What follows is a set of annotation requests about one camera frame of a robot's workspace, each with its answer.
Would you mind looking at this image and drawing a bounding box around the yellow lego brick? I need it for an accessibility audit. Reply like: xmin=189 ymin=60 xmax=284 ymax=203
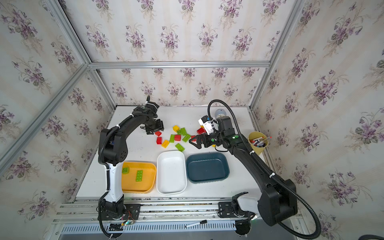
xmin=173 ymin=125 xmax=180 ymax=132
xmin=162 ymin=140 xmax=170 ymax=148

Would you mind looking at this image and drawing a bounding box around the long green lego brick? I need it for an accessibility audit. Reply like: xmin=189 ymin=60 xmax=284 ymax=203
xmin=136 ymin=170 xmax=144 ymax=182

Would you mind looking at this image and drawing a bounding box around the small green lego brick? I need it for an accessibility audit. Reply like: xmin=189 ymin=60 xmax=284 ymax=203
xmin=122 ymin=167 xmax=130 ymax=175

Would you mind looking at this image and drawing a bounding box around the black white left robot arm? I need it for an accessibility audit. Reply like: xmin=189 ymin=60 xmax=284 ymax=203
xmin=97 ymin=96 xmax=164 ymax=240

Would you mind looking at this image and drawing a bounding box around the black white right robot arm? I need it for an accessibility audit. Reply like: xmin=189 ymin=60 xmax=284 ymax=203
xmin=189 ymin=99 xmax=322 ymax=240

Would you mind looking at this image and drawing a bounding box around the dark teal plastic tray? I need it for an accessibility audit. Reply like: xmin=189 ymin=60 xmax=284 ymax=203
xmin=186 ymin=153 xmax=230 ymax=184

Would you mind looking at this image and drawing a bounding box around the small white alarm clock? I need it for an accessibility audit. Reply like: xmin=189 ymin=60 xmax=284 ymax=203
xmin=215 ymin=109 xmax=227 ymax=118

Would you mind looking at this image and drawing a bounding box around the white plastic tray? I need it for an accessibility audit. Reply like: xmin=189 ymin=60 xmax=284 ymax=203
xmin=156 ymin=151 xmax=188 ymax=195

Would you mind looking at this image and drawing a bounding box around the yellow pen cup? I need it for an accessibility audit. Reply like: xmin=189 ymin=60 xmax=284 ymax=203
xmin=248 ymin=132 xmax=272 ymax=156

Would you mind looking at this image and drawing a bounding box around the yellow plastic tray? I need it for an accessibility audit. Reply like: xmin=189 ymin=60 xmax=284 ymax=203
xmin=122 ymin=162 xmax=157 ymax=194

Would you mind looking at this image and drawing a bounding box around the black marker pen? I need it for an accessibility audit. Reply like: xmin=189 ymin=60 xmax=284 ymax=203
xmin=185 ymin=220 xmax=208 ymax=228

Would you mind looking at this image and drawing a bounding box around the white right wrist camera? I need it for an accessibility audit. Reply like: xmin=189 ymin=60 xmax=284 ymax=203
xmin=199 ymin=116 xmax=218 ymax=135

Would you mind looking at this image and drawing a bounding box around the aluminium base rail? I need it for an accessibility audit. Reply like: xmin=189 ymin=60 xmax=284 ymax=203
xmin=50 ymin=196 xmax=304 ymax=238

